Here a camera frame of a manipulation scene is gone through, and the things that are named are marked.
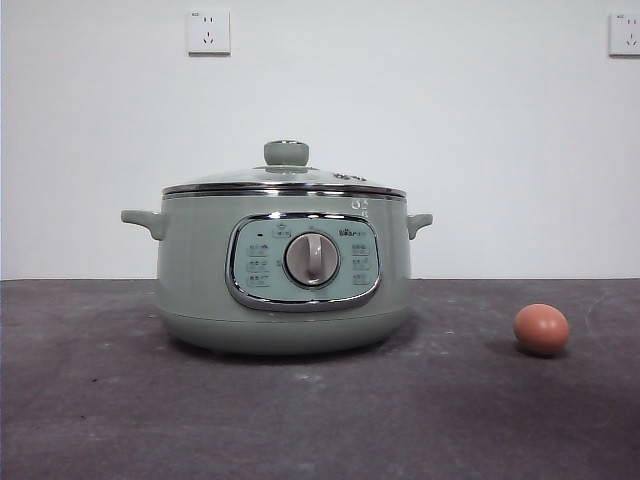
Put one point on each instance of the brown egg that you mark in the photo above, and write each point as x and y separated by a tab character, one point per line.
541	330

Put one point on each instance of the glass lid with green knob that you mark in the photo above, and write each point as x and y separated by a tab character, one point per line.
285	152

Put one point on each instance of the green electric cooking pot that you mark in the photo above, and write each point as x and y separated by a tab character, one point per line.
200	280

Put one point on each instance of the white wall socket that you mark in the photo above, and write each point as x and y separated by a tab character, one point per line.
209	32
625	34

